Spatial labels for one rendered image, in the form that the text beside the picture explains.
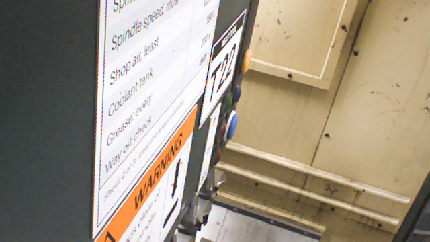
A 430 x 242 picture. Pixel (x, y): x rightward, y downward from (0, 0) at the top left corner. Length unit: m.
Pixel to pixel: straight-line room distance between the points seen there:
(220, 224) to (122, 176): 1.29
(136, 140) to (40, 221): 0.08
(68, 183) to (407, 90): 1.13
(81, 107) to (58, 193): 0.03
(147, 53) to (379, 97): 1.08
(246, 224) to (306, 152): 0.32
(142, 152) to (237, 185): 1.24
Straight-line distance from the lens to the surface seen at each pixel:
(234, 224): 1.51
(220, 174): 1.06
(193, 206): 0.89
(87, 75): 0.16
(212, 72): 0.35
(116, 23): 0.17
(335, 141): 1.32
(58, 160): 0.17
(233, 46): 0.40
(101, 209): 0.22
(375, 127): 1.30
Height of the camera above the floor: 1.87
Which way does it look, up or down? 32 degrees down
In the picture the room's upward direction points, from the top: 11 degrees clockwise
